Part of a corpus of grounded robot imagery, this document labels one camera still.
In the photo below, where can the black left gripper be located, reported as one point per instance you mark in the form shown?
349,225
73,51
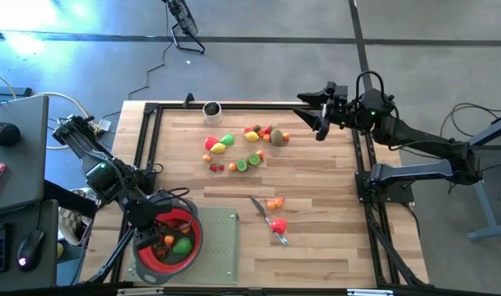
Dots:
147,238

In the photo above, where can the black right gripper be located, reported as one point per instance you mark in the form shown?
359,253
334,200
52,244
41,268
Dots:
340,113

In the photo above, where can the red collapsible colander bowl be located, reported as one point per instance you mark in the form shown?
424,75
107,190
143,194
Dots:
145,263

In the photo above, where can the green pear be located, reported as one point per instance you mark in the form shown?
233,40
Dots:
183,246

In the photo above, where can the red half apple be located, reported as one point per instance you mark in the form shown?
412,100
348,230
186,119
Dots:
279,226

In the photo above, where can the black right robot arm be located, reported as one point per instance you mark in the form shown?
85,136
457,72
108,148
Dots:
423,140

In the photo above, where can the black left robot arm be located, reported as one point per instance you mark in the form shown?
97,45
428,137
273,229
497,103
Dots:
104,177

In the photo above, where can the small green fruit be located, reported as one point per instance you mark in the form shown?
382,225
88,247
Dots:
227,140

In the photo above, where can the whole brown kiwi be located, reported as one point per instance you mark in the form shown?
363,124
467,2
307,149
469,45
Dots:
276,137

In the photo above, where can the silver aluminium bar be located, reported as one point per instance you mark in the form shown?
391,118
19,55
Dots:
139,292
369,292

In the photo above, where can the yellow lemon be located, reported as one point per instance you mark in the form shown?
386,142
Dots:
251,137
218,148

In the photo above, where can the small yellow-red peach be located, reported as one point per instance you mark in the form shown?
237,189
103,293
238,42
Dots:
207,157
260,154

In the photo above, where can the green perforated metal stand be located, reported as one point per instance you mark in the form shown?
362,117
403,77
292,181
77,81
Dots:
221,246

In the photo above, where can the checkered bag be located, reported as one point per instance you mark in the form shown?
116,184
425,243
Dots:
71,224

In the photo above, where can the yellow-green ball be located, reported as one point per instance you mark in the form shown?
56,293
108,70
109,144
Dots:
60,249

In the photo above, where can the white cup with plant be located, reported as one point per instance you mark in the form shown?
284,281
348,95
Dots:
212,119

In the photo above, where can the dark grey desk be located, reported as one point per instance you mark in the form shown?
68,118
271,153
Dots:
44,222

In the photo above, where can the red pear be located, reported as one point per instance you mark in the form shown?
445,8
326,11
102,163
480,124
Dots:
210,142

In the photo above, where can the black computer mouse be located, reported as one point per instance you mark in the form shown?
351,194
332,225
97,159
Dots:
30,246

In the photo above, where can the grey side desk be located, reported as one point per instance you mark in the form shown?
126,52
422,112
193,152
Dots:
24,164

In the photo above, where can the black floor fan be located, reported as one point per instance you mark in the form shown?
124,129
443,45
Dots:
186,18

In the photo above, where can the black portable speaker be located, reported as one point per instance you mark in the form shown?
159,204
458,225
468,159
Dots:
3,135

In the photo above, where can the black diagonal frame strut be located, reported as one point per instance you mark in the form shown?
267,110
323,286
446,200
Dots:
394,255
114,255

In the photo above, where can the black aluminium table frame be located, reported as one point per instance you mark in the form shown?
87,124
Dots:
275,106

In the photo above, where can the black frame clamp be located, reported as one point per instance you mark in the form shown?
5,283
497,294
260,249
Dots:
188,100

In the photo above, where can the blue-grey desk frame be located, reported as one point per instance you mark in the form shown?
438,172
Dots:
486,205

